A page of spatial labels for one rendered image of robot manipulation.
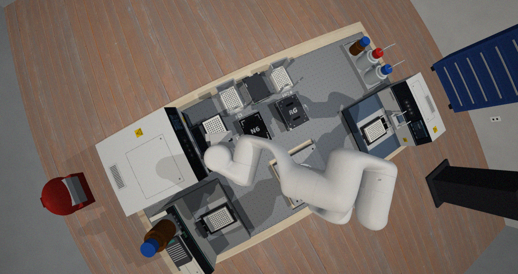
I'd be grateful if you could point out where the brown bottle body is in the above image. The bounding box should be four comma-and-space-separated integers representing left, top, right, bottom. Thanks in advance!
349, 40, 365, 56

